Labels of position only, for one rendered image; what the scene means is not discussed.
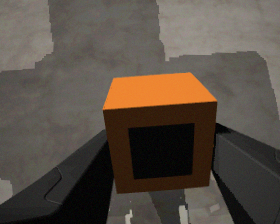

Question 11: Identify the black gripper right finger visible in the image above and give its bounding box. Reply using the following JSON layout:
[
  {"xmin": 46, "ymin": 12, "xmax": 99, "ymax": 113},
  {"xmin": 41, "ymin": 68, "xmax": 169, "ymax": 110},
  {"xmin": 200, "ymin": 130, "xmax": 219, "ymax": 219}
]
[{"xmin": 211, "ymin": 122, "xmax": 280, "ymax": 224}]

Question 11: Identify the orange block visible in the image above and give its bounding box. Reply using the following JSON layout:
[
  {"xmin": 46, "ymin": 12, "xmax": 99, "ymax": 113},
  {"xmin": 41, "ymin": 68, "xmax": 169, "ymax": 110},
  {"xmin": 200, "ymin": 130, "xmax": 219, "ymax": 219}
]
[{"xmin": 104, "ymin": 73, "xmax": 217, "ymax": 193}]

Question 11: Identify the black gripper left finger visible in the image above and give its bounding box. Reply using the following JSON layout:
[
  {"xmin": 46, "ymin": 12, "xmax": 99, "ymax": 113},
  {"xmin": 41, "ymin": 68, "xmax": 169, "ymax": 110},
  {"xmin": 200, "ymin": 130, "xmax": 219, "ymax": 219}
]
[{"xmin": 0, "ymin": 129, "xmax": 115, "ymax": 224}]

